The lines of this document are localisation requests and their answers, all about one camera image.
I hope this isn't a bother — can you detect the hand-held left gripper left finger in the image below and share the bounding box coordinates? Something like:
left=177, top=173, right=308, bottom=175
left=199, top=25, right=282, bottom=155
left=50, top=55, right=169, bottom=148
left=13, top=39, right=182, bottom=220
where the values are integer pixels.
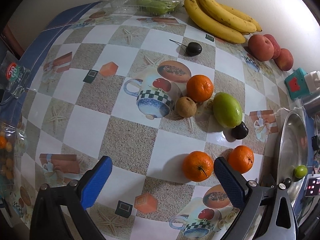
left=29, top=156, right=113, bottom=240

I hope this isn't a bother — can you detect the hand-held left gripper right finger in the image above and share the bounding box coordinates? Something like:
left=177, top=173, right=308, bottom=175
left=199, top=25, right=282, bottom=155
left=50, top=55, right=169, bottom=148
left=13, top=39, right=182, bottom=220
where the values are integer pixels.
left=213, top=156, right=300, bottom=240

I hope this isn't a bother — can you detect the orange tangerine with stem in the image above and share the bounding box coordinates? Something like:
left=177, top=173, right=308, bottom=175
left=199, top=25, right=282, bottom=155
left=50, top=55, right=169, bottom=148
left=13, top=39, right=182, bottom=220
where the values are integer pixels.
left=182, top=151, right=214, bottom=182

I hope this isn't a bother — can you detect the metal bowl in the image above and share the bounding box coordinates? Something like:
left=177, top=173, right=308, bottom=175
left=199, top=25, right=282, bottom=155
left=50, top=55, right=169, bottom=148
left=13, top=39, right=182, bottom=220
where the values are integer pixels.
left=222, top=109, right=309, bottom=240

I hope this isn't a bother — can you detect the brown round fruit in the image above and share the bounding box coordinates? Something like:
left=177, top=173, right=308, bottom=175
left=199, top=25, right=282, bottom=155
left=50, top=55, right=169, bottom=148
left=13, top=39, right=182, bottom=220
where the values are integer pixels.
left=174, top=96, right=197, bottom=118

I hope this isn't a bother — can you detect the clear bag of orange fruits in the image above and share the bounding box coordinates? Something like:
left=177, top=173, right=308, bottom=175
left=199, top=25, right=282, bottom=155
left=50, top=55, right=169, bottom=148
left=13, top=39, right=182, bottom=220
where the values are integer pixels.
left=0, top=121, right=28, bottom=198

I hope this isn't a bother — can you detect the printed checkered tablecloth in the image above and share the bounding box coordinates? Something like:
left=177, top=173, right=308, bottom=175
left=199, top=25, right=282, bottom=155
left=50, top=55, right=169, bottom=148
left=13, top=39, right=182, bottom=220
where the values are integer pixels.
left=0, top=1, right=310, bottom=240

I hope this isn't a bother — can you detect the large green fruit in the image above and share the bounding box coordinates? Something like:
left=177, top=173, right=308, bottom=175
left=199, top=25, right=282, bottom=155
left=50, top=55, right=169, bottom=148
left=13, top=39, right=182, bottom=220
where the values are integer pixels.
left=213, top=92, right=243, bottom=128

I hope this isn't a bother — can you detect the metal pot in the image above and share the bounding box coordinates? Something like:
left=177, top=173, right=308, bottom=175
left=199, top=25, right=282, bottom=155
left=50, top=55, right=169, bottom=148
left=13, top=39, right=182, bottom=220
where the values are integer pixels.
left=301, top=90, right=320, bottom=117

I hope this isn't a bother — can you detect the teal toy box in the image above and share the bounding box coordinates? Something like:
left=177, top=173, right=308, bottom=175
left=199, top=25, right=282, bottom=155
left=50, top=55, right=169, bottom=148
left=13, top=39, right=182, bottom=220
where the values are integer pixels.
left=284, top=68, right=312, bottom=100

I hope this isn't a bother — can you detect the white plug adapter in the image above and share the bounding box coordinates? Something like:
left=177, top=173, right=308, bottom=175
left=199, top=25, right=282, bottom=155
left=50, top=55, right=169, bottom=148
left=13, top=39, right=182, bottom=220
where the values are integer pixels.
left=304, top=70, right=320, bottom=93

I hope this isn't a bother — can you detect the red apple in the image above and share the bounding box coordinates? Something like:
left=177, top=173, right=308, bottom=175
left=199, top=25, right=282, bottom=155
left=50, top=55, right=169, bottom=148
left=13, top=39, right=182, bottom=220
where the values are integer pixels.
left=274, top=48, right=294, bottom=71
left=265, top=34, right=282, bottom=59
left=248, top=34, right=275, bottom=62

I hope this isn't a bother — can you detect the black plum with stem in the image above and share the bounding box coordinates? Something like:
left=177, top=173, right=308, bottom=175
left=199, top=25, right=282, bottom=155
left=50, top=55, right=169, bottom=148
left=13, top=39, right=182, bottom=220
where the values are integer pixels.
left=169, top=39, right=202, bottom=55

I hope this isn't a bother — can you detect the yellow banana bunch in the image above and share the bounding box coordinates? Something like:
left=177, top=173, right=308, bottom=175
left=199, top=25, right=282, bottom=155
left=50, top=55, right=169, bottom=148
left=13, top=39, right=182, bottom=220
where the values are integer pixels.
left=184, top=0, right=263, bottom=44

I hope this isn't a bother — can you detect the brown wooden furniture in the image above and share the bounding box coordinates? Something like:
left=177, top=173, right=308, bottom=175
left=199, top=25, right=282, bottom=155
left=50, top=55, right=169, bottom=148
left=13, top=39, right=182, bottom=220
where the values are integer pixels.
left=0, top=26, right=20, bottom=55

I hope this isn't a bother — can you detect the clear plastic clamshell box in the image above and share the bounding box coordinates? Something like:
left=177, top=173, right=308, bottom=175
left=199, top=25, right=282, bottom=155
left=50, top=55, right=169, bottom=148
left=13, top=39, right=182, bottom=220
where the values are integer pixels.
left=110, top=0, right=182, bottom=15

